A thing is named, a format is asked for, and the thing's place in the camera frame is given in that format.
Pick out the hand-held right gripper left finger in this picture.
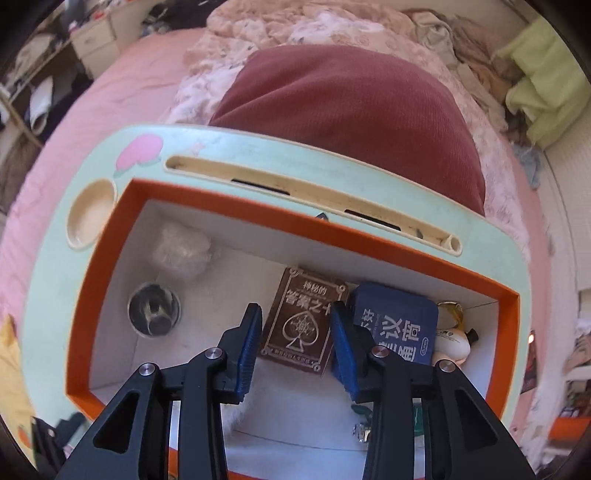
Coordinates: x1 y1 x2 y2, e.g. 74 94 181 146
54 302 264 480

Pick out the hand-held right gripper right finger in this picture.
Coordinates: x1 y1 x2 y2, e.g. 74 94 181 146
330 301 539 480

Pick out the dark brown card box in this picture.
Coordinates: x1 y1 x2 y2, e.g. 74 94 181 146
259 265 348 377

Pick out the green toy car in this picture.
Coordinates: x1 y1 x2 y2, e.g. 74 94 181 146
351 401 426 446

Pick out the cream figurine keychain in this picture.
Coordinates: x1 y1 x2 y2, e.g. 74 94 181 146
434 300 481 365

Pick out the orange cardboard box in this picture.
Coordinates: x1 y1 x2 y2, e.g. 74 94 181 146
65 178 520 480

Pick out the blue card box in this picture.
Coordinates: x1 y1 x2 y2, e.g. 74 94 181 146
348 281 439 367

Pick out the round metal cup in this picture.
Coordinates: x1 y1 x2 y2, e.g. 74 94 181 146
127 282 182 337

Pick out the white fluffy ball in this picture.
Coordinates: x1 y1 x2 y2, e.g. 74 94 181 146
152 222 213 278

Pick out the mint green lap desk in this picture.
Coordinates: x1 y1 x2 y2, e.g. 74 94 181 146
30 122 532 467

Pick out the light blue cloth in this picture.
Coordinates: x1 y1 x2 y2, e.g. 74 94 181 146
512 143 548 190

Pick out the white bag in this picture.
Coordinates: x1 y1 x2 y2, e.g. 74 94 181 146
28 76 56 132

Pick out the fuzzy floral blanket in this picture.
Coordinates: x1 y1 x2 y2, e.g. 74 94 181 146
164 0 546 259

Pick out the pile of beige clothes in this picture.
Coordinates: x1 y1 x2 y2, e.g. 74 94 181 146
406 9 513 130

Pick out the light green curtain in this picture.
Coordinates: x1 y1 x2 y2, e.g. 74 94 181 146
492 18 587 148

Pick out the cream drawer cabinet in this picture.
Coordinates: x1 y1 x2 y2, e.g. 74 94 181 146
69 21 121 79

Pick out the pile of dark clothes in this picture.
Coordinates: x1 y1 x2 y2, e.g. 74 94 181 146
139 2 185 35

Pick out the cream study desk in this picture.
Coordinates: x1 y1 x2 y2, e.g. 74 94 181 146
0 28 88 153

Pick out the maroon corduroy cushion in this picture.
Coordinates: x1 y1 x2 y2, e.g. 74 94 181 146
208 45 488 217

